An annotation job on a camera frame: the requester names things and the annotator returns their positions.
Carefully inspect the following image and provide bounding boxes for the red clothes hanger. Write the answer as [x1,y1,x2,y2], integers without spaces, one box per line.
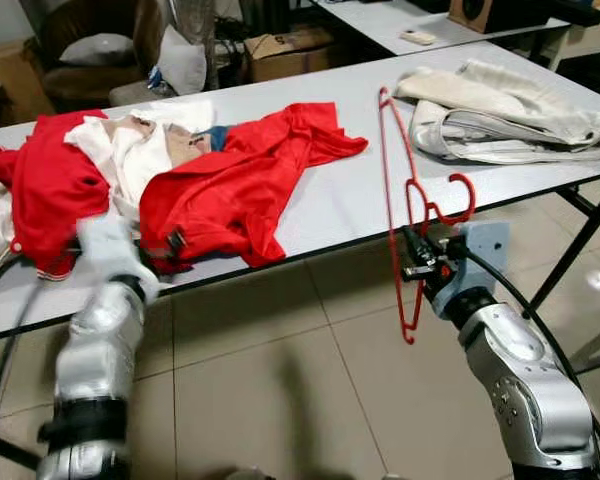
[378,87,478,346]

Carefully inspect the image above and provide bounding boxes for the red t-shirt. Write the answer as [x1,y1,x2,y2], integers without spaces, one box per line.
[138,102,369,269]
[0,110,111,281]

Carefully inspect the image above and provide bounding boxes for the white shirt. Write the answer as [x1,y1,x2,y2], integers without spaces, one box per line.
[65,98,218,223]

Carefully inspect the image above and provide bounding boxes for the tan cloth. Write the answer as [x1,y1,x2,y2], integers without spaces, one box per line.
[163,122,213,169]

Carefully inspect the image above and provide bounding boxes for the blue cloth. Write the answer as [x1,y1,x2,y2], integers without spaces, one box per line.
[205,125,231,151]

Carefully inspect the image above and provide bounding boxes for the black folding table legs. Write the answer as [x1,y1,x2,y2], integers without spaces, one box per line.
[525,178,600,313]

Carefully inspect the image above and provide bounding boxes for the beige garment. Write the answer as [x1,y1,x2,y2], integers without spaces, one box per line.
[393,60,600,141]

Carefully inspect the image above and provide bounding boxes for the pale grey cushion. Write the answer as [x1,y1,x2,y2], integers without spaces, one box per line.
[155,25,209,96]

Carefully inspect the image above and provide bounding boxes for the brown armchair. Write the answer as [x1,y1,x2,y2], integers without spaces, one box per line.
[35,0,171,111]

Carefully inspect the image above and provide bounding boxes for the grey pillow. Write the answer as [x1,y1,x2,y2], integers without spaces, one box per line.
[58,33,138,69]

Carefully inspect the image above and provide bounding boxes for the white remote control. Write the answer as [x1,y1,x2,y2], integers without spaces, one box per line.
[398,30,438,47]

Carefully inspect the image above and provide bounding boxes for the cardboard box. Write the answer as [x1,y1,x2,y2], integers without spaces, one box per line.
[242,28,338,84]
[0,40,56,126]

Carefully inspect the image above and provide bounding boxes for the brown wooden speaker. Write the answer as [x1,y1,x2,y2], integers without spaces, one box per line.
[448,0,553,34]

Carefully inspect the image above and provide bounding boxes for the black device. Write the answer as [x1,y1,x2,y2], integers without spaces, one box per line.
[550,0,600,27]

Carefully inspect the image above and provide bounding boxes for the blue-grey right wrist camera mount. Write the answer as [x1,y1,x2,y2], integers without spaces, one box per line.
[450,222,511,301]

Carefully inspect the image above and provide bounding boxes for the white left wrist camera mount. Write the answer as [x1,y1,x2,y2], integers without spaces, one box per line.
[75,215,161,301]

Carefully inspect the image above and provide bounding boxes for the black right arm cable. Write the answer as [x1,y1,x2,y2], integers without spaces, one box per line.
[458,245,600,476]

